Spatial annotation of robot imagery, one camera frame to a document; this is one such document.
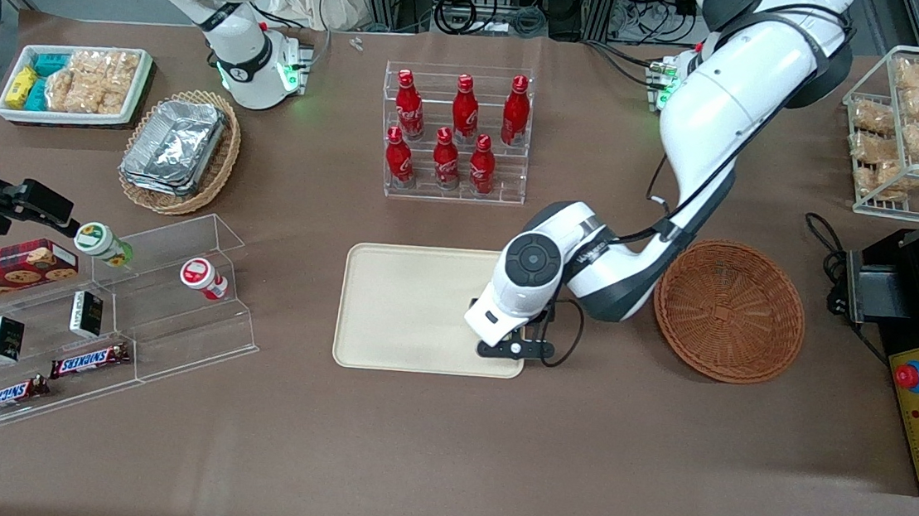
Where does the large rice cracker pack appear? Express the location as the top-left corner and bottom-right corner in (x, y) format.
(63, 47), (142, 119)

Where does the small black box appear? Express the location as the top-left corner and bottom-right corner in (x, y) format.
(68, 289), (106, 340)
(0, 315), (27, 364)

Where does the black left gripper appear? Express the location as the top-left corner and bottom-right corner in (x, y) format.
(463, 291), (562, 364)

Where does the beige plastic tray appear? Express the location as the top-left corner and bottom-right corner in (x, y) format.
(331, 237), (534, 383)

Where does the stack of foil containers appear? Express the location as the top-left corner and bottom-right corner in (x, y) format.
(117, 95), (231, 201)

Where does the green-lid drink bottle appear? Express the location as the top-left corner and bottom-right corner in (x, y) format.
(71, 220), (137, 269)

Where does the white rectangular snack tray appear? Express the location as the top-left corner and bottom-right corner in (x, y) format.
(0, 36), (155, 135)

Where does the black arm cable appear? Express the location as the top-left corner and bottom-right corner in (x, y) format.
(533, 0), (856, 392)

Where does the snickers chocolate bar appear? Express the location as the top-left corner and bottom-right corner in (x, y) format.
(49, 335), (133, 387)
(0, 371), (53, 428)

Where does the red cola bottle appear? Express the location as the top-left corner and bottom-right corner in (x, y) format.
(392, 68), (431, 142)
(430, 125), (466, 192)
(448, 72), (483, 147)
(466, 132), (501, 197)
(382, 124), (420, 189)
(499, 73), (534, 149)

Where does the clear acrylic stepped shelf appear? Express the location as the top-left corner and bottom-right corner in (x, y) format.
(0, 195), (272, 451)

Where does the small rice cracker pack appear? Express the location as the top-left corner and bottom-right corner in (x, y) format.
(42, 65), (78, 113)

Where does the teal snack packet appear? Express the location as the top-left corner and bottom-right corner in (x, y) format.
(22, 76), (51, 113)
(32, 50), (71, 80)

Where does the red-lid drink bottle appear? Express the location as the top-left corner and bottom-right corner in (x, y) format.
(177, 255), (232, 302)

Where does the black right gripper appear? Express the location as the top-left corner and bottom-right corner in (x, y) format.
(0, 132), (89, 243)

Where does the red tartan cookie box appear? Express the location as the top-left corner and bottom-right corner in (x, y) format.
(0, 234), (82, 322)

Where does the oval tan wicker basket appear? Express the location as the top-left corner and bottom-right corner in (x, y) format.
(114, 83), (246, 222)

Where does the round brown wicker basket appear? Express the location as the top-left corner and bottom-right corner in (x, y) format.
(646, 234), (813, 391)

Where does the clear acrylic bottle rack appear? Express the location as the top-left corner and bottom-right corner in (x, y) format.
(374, 58), (537, 210)

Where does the black power cable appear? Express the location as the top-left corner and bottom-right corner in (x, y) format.
(793, 211), (903, 364)

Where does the yellow snack packet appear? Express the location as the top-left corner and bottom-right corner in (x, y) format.
(4, 65), (40, 111)

